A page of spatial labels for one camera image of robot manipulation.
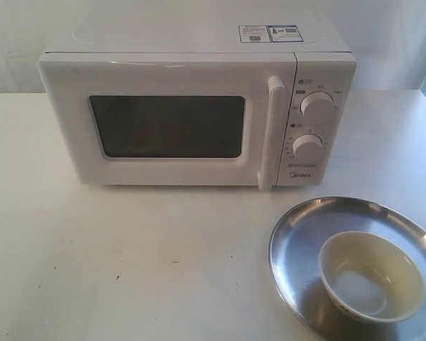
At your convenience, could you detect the cream ceramic bowl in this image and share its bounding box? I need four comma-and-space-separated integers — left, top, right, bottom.
317, 231, 425, 324

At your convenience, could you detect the white microwave oven body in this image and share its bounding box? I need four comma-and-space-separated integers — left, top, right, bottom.
43, 15, 356, 188

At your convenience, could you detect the lower white control knob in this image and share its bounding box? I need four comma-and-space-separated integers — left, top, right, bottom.
293, 134, 324, 163

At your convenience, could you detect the white control knob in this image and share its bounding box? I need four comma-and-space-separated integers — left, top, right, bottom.
300, 92, 336, 124
293, 134, 324, 163

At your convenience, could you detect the upper white control knob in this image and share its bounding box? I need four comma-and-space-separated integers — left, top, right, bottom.
300, 92, 336, 124

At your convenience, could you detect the round stainless steel tray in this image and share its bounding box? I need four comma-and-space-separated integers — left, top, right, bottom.
268, 196, 426, 340

